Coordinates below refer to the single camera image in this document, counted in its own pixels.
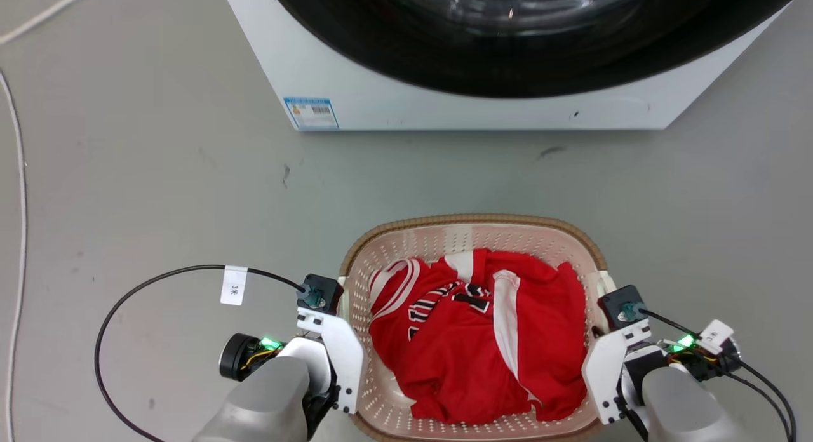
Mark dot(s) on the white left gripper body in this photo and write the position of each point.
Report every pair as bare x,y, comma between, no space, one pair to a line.
343,353

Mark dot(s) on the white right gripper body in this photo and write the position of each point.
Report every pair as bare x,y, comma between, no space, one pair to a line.
603,372

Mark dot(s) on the beige perforated laundry basket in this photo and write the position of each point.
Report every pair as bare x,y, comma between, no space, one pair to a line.
381,397

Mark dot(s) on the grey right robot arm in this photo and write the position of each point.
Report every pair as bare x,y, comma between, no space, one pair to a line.
686,404

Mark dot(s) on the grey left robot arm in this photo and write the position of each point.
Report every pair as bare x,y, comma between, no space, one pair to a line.
267,397

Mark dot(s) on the red white basketball jersey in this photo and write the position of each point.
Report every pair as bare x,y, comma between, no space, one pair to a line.
457,366

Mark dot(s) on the blue white energy label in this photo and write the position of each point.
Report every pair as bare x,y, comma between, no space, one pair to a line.
311,113

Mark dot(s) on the white washing machine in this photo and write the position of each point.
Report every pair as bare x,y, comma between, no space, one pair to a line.
330,67

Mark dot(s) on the black round washer door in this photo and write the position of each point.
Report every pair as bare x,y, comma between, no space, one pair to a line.
521,67

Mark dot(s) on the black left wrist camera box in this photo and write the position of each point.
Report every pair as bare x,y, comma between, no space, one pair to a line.
321,293

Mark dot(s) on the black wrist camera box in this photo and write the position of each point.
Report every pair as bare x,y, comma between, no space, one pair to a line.
321,293
622,307

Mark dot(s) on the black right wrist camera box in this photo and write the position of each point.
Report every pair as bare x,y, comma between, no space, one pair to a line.
622,307

